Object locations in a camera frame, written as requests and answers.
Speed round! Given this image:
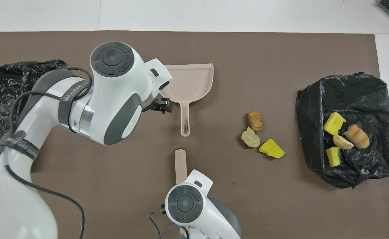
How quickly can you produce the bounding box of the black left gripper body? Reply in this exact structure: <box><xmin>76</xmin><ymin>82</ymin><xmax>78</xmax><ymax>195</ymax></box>
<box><xmin>142</xmin><ymin>96</ymin><xmax>162</xmax><ymax>112</ymax></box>

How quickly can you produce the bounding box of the beige plastic dustpan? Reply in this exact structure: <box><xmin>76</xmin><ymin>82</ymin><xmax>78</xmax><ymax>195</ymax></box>
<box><xmin>160</xmin><ymin>63</ymin><xmax>214</xmax><ymax>137</ymax></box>

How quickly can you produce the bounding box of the brown bread chunk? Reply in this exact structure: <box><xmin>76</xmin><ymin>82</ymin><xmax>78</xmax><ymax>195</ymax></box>
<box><xmin>248</xmin><ymin>111</ymin><xmax>263</xmax><ymax>132</ymax></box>

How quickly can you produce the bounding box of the beige bread chunk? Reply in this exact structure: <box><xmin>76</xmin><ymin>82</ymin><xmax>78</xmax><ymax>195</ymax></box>
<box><xmin>333</xmin><ymin>135</ymin><xmax>354</xmax><ymax>150</ymax></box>
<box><xmin>343</xmin><ymin>124</ymin><xmax>370</xmax><ymax>149</ymax></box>
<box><xmin>241</xmin><ymin>126</ymin><xmax>261</xmax><ymax>148</ymax></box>

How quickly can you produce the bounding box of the yellow sponge piece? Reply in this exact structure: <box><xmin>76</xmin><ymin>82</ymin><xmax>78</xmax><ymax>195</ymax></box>
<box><xmin>259</xmin><ymin>139</ymin><xmax>285</xmax><ymax>159</ymax></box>
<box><xmin>323</xmin><ymin>112</ymin><xmax>347</xmax><ymax>136</ymax></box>
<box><xmin>325</xmin><ymin>146</ymin><xmax>342</xmax><ymax>167</ymax></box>

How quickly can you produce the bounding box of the brown table mat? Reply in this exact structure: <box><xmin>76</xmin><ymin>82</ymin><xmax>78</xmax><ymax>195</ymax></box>
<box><xmin>0</xmin><ymin>31</ymin><xmax>389</xmax><ymax>239</ymax></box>

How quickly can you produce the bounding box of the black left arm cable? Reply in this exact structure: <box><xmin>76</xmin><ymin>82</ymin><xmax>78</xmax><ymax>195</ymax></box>
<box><xmin>0</xmin><ymin>67</ymin><xmax>94</xmax><ymax>239</ymax></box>

